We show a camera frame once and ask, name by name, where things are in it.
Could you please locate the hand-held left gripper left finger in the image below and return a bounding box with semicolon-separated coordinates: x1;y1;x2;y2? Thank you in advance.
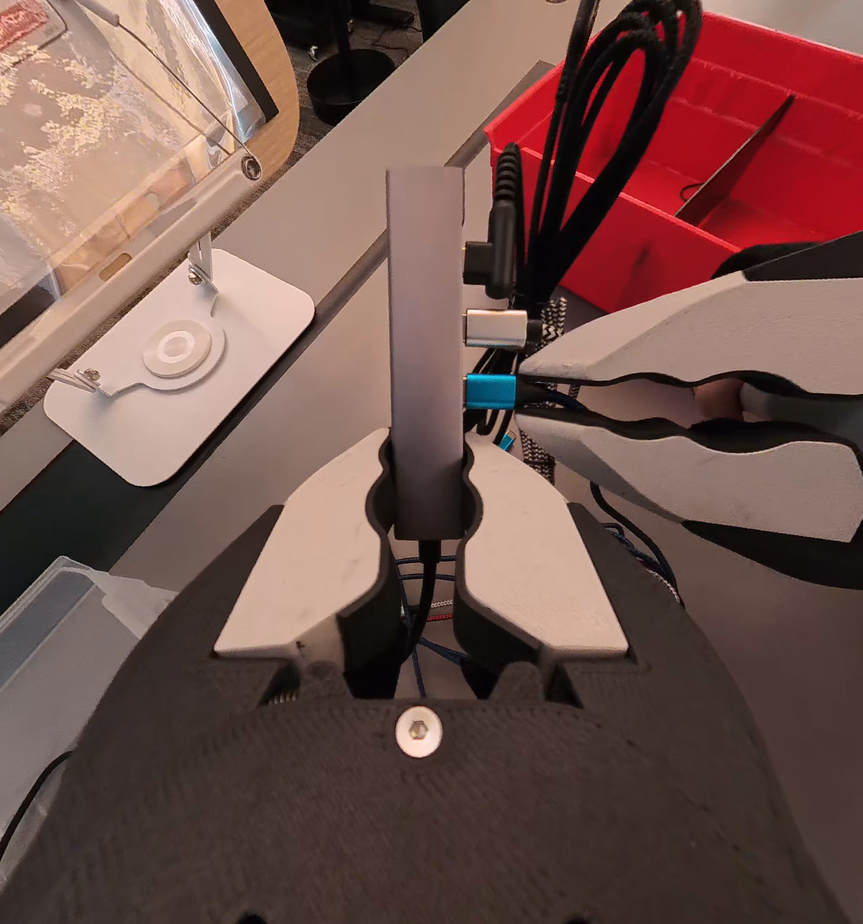
215;427;403;697

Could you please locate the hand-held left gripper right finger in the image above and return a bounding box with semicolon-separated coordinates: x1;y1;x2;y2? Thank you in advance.
453;442;630;697

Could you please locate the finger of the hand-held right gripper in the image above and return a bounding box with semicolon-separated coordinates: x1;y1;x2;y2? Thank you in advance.
519;274;863;399
516;413;863;544

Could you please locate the blue braided usb cable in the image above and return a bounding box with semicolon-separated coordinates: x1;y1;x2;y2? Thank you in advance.
391;428;685;694
464;374;591;416

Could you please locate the red plastic bin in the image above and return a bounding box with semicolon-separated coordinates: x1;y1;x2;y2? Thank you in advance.
483;11;863;315

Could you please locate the black white braided cable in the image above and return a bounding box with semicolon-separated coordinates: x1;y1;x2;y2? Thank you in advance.
464;296;571;481

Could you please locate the black usb cable bundle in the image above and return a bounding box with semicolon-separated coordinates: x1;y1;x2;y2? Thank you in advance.
462;0;705;313

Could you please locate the grey usb hub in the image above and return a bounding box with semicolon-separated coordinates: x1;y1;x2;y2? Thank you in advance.
386;167;470;542

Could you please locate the clear acrylic organizer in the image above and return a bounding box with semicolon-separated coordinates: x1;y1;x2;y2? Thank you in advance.
0;554;180;867

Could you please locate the person's right hand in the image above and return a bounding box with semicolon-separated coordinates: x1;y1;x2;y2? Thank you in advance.
695;379;746;423

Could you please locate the black round base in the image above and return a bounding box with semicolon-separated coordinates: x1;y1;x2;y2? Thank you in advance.
307;49;398;125

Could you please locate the printed instruction sheet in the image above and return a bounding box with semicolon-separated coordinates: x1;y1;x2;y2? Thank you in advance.
0;0;255;340

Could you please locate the wooden stand board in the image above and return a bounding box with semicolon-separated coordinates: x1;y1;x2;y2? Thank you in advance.
186;0;301;189

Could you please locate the white document stand frame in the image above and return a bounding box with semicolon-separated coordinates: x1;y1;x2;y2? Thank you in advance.
0;0;315;488

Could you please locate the thin black cord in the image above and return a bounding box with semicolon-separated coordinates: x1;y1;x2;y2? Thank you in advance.
0;751;75;921

